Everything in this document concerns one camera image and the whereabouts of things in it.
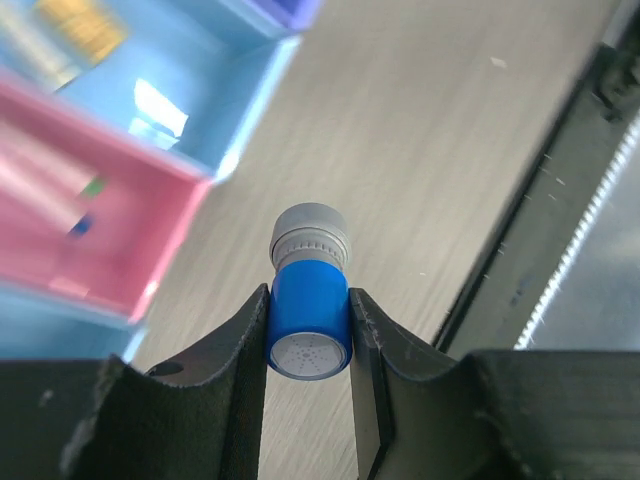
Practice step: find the blue grey glue stick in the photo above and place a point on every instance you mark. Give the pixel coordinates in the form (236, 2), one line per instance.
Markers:
(308, 327)

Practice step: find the light blue drawer bin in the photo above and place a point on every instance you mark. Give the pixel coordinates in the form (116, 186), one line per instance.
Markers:
(41, 326)

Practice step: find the beige long eraser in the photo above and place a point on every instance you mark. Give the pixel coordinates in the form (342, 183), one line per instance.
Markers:
(47, 63)

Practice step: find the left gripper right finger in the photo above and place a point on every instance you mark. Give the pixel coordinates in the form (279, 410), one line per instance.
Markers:
(418, 414)

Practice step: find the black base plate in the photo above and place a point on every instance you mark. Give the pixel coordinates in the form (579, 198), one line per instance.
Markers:
(562, 272)

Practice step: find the blue white marker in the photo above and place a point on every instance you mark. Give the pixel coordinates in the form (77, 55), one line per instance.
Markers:
(81, 227)

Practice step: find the small tan eraser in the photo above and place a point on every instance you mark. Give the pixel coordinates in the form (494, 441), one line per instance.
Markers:
(88, 26)

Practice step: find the pink drawer bin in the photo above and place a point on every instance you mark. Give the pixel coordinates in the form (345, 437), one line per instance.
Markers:
(138, 221)

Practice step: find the purple drawer bin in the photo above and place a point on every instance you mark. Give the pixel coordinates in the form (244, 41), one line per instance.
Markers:
(296, 15)

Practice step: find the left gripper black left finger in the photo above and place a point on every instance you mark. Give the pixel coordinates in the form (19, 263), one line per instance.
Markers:
(197, 415)

